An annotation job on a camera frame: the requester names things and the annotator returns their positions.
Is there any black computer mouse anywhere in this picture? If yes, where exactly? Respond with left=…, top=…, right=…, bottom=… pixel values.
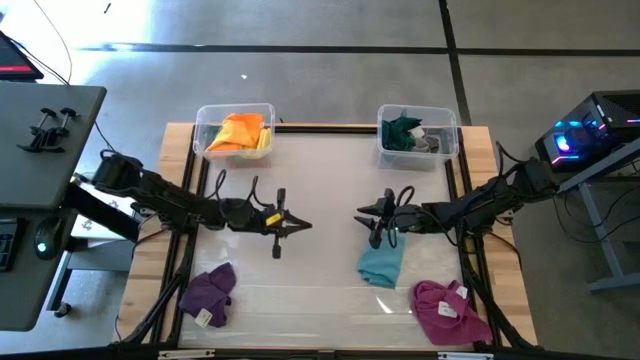
left=33, top=215, right=65, bottom=262

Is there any teal blue towel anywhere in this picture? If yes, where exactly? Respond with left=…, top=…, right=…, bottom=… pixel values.
left=356, top=231, right=407, bottom=290

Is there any black keyboard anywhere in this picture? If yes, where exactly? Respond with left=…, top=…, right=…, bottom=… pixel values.
left=0, top=218, right=21, bottom=274

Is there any orange towel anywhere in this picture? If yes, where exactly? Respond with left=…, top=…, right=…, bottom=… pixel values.
left=206, top=112, right=266, bottom=153

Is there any grey desk base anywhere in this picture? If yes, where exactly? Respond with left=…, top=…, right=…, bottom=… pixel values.
left=47, top=239, right=136, bottom=319

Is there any grey towel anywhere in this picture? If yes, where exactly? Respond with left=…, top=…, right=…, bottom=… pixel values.
left=408, top=126, right=442, bottom=154

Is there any black monitor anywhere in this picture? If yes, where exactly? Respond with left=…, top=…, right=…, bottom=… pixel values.
left=0, top=30, right=45, bottom=82

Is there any translucent table mat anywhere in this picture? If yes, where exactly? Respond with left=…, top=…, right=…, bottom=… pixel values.
left=178, top=132, right=475, bottom=350

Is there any purple towel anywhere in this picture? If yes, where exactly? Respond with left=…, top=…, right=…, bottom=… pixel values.
left=178, top=262, right=238, bottom=329

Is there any grey metal stand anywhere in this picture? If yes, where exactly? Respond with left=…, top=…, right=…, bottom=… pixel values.
left=552, top=139, right=640, bottom=295

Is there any grey desk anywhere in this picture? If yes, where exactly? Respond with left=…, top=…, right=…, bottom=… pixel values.
left=0, top=82, right=108, bottom=332

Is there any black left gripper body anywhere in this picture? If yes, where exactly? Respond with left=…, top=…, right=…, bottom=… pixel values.
left=221, top=187, right=295, bottom=260

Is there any black clamp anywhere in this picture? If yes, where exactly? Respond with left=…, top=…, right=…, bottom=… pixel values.
left=17, top=107, right=59, bottom=154
left=30, top=107, right=79, bottom=151

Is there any dark green towel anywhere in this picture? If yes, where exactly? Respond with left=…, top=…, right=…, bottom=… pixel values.
left=380, top=115, right=422, bottom=153

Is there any computer tower with coloured lights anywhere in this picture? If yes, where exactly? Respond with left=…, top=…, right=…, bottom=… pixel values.
left=534, top=89, right=640, bottom=175

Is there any black aluminium table frame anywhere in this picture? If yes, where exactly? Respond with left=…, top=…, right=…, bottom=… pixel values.
left=119, top=122, right=539, bottom=351

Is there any thin black floor cable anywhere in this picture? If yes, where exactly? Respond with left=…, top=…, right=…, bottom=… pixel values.
left=32, top=0, right=74, bottom=85
left=93, top=122, right=116, bottom=154

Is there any white printed sheet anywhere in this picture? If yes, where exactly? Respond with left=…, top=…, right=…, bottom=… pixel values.
left=69, top=172, right=144, bottom=241

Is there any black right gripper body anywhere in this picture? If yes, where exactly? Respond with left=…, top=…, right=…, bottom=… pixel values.
left=368, top=187, right=430, bottom=251

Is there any clear plastic bin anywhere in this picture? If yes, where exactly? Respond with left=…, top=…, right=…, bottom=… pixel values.
left=375, top=103, right=460, bottom=171
left=192, top=102, right=277, bottom=161

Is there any magenta towel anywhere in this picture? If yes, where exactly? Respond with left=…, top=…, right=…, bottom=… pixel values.
left=409, top=279, right=495, bottom=347

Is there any yellow towel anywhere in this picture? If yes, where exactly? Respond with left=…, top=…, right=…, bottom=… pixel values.
left=253, top=126, right=274, bottom=152

